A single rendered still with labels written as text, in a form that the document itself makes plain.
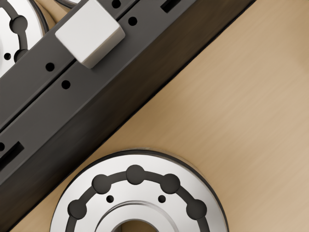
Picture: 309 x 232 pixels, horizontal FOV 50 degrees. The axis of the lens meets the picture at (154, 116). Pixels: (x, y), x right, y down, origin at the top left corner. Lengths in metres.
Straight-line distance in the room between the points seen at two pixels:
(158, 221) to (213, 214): 0.03
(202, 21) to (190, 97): 0.07
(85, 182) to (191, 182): 0.06
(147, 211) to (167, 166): 0.03
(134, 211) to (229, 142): 0.08
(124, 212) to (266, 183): 0.09
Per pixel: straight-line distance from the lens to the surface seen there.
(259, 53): 0.23
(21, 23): 0.22
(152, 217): 0.19
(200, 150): 0.22
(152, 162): 0.19
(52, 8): 0.25
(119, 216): 0.19
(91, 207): 0.20
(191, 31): 0.16
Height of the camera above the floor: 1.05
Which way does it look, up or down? 85 degrees down
